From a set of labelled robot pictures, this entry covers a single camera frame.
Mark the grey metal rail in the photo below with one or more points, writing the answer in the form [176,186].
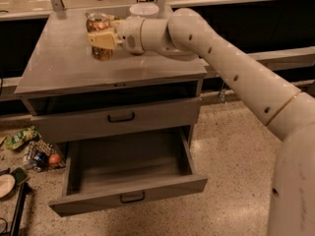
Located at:
[288,59]

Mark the green sponge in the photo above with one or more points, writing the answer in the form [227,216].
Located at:
[20,175]

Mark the white bowl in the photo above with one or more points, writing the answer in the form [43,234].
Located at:
[146,10]

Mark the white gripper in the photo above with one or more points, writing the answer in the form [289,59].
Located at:
[130,33]

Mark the blue can in basket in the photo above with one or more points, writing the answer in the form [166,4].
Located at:
[40,161]

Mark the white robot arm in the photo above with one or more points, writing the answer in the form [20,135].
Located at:
[288,112]

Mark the golden orange soda can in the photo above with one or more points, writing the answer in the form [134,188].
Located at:
[97,22]

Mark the white plate on floor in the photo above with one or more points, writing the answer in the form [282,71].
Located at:
[7,183]

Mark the open grey lower drawer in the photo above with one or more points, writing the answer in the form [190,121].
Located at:
[124,170]

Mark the green snack bag on floor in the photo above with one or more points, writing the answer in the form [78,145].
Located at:
[26,135]

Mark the grey upper drawer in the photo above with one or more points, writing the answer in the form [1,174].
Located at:
[97,123]

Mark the red apple in basket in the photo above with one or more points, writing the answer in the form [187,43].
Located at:
[55,160]

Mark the grey drawer cabinet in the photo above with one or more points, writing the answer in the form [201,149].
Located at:
[62,76]

